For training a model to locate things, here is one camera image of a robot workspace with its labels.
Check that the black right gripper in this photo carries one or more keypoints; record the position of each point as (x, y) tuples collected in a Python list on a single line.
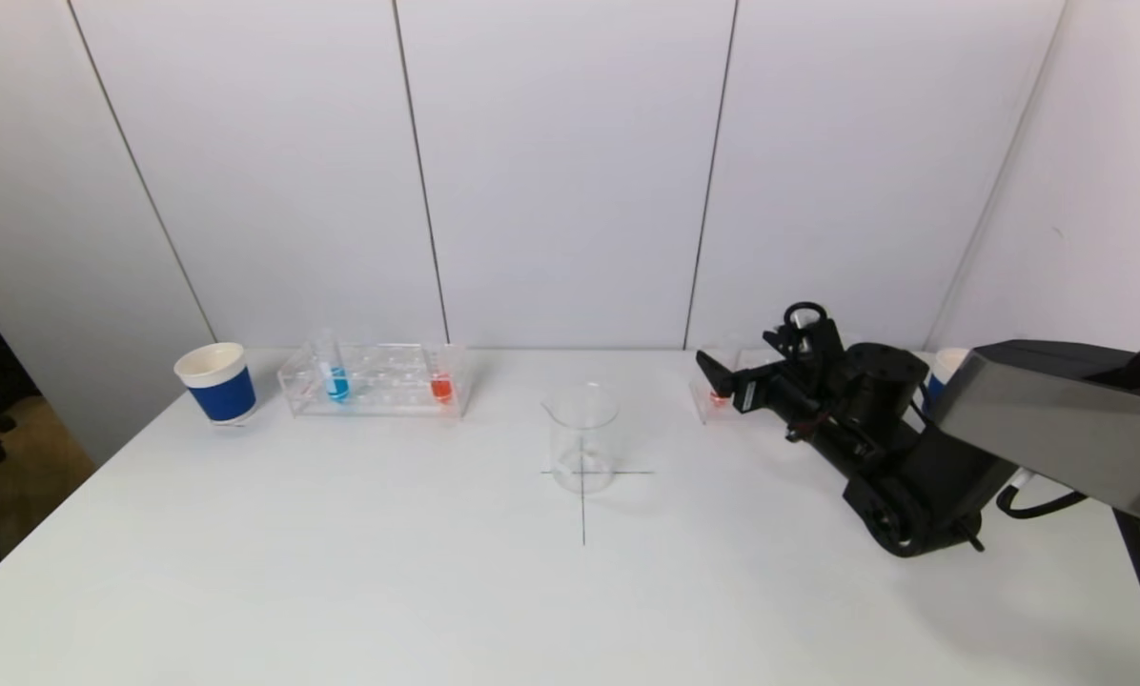
[(747, 391)]

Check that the test tube with red pigment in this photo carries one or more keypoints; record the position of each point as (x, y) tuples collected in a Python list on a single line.
[(720, 399)]

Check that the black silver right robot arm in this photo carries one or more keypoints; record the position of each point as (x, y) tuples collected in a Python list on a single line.
[(1056, 419)]

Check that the clear acrylic test tube rack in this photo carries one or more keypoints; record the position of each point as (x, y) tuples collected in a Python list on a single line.
[(384, 383), (713, 412)]

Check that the clear glass beaker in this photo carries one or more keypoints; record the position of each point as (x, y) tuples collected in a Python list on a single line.
[(584, 448)]

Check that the test tube with orange pigment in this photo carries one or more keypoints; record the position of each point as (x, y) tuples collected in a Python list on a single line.
[(442, 389)]

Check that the test tube with blue pigment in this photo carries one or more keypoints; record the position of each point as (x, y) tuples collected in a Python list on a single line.
[(338, 386)]

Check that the blue white paper cup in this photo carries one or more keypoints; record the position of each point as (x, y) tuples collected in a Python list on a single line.
[(942, 367), (222, 395)]

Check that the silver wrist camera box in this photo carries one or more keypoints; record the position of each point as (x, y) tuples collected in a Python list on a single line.
[(813, 348)]

